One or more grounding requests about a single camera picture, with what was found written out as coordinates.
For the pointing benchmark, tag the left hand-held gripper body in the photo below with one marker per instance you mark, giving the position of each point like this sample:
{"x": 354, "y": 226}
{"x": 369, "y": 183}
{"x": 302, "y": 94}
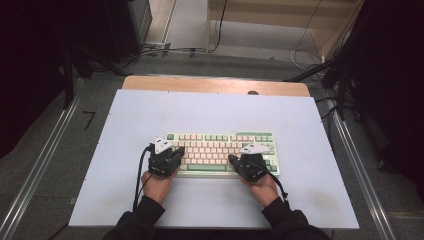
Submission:
{"x": 163, "y": 160}

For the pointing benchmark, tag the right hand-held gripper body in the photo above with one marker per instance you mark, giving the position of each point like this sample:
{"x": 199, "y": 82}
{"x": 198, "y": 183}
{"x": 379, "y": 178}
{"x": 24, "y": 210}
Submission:
{"x": 250, "y": 165}

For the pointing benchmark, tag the green and pink mechanical keyboard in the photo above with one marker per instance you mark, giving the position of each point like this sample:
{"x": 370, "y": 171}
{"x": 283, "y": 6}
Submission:
{"x": 213, "y": 151}

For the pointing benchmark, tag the person's left hand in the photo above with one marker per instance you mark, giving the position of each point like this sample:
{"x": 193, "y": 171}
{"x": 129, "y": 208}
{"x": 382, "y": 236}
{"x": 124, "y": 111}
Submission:
{"x": 156, "y": 186}

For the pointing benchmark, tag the person's right hand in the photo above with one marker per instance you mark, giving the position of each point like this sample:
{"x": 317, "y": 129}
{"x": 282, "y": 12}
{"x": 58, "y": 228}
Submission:
{"x": 263, "y": 191}

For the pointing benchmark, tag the white table mat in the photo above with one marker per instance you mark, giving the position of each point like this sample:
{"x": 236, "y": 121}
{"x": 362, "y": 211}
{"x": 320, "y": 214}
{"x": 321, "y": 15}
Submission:
{"x": 213, "y": 110}

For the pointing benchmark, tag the wooden table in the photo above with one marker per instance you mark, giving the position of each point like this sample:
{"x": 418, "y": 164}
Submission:
{"x": 206, "y": 85}

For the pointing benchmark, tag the grey power strip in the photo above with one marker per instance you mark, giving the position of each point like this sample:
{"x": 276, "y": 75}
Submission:
{"x": 156, "y": 45}

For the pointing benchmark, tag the black tripod stand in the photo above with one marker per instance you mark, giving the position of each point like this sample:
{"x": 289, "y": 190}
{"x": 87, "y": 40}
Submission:
{"x": 336, "y": 76}

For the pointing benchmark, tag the light wooden shelf unit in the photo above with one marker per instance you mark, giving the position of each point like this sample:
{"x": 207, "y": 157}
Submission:
{"x": 266, "y": 20}

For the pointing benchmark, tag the black curtain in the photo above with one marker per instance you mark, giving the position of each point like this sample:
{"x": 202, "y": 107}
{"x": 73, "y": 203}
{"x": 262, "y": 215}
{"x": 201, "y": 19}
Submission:
{"x": 393, "y": 66}
{"x": 30, "y": 50}

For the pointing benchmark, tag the aluminium floor rail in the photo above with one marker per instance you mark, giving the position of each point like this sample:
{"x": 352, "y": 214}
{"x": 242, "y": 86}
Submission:
{"x": 360, "y": 173}
{"x": 40, "y": 160}

